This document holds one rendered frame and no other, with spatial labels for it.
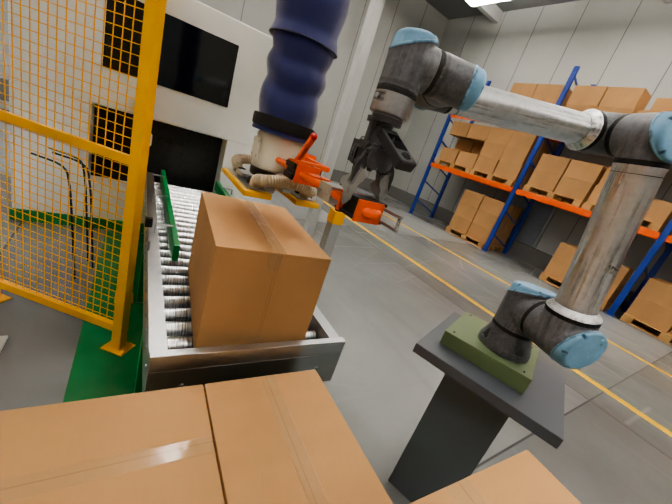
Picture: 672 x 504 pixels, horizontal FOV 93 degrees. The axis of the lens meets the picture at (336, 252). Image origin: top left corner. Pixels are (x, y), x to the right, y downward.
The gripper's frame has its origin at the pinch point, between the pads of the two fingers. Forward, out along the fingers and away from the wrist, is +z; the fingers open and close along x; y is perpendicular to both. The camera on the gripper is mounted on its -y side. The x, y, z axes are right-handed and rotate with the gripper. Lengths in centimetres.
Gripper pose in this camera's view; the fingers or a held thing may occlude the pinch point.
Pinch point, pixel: (362, 205)
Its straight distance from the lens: 76.4
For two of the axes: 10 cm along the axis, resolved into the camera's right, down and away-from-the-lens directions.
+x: -8.3, -0.9, -5.5
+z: -3.1, 9.0, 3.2
